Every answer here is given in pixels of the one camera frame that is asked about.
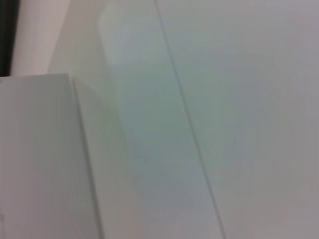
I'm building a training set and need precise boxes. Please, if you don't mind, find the black vertical post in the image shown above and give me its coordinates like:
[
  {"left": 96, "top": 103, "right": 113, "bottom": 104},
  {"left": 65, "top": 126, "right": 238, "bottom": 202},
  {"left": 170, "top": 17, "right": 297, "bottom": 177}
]
[{"left": 0, "top": 0, "right": 20, "bottom": 77}]

